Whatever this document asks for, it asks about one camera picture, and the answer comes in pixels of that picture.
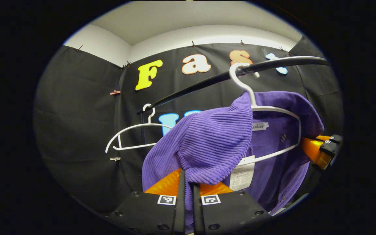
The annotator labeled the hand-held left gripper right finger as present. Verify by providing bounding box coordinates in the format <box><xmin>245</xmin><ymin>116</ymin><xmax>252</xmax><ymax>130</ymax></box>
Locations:
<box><xmin>193</xmin><ymin>181</ymin><xmax>272</xmax><ymax>235</ymax></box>

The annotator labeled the white plastic clothes hanger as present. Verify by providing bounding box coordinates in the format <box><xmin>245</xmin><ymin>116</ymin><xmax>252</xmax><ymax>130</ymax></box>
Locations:
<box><xmin>105</xmin><ymin>104</ymin><xmax>173</xmax><ymax>154</ymax></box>
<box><xmin>229</xmin><ymin>63</ymin><xmax>303</xmax><ymax>164</ymax></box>

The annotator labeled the purple corduroy shirt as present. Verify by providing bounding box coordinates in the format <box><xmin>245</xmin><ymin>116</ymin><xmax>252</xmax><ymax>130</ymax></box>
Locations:
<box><xmin>142</xmin><ymin>91</ymin><xmax>325</xmax><ymax>230</ymax></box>

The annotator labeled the black metal clothes rack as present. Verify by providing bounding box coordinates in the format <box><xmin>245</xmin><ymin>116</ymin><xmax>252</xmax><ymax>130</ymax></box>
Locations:
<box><xmin>138</xmin><ymin>56</ymin><xmax>329</xmax><ymax>115</ymax></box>

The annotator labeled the black backdrop cloth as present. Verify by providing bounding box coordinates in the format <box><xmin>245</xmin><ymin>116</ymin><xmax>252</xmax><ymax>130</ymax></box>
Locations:
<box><xmin>33</xmin><ymin>36</ymin><xmax>343</xmax><ymax>216</ymax></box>

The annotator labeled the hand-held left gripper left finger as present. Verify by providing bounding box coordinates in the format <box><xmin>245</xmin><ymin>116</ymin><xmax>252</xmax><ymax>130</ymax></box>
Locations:
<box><xmin>106</xmin><ymin>168</ymin><xmax>186</xmax><ymax>235</ymax></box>

